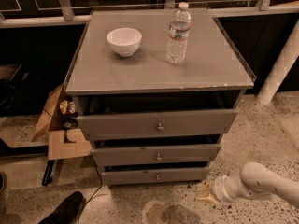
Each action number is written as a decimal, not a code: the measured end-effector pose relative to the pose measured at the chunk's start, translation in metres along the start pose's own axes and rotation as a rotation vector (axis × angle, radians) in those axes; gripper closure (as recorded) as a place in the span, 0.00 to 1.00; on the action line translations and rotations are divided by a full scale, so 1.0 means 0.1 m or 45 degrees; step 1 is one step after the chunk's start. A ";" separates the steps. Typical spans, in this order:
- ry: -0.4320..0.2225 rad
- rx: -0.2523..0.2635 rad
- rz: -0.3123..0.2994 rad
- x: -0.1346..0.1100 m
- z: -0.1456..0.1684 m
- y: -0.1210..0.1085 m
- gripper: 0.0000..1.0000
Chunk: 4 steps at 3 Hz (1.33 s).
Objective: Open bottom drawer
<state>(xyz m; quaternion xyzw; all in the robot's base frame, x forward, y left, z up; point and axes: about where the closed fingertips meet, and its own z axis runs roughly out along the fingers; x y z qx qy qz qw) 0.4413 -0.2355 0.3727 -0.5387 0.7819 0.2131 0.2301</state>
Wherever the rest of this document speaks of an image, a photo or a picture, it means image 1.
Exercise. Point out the white diagonal pipe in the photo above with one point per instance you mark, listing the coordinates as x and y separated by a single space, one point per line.
284 63

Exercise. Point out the grey bottom drawer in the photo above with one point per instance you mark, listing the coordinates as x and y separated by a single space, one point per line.
155 176

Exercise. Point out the white ceramic bowl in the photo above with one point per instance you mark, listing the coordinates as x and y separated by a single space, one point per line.
124 41

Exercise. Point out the clear plastic water bottle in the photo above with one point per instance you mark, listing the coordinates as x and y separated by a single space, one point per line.
178 34

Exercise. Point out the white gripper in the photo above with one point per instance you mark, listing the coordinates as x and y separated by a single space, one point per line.
218 188

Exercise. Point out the black shoe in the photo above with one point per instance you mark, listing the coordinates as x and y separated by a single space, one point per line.
66 211

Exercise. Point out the grey middle drawer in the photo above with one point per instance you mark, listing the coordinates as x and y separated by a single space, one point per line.
154 155

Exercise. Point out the brown cardboard box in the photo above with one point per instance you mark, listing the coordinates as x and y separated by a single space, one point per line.
62 143

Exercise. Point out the black bar on floor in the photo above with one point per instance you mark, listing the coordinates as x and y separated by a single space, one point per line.
47 174

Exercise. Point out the grey drawer cabinet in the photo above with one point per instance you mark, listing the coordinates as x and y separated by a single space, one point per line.
213 76

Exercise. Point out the metal window railing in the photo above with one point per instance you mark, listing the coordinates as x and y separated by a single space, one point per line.
37 13

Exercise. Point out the grey top drawer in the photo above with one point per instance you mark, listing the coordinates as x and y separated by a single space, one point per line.
156 124

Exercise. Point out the grey drawer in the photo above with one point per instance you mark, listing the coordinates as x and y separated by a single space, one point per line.
154 155
155 176
156 124

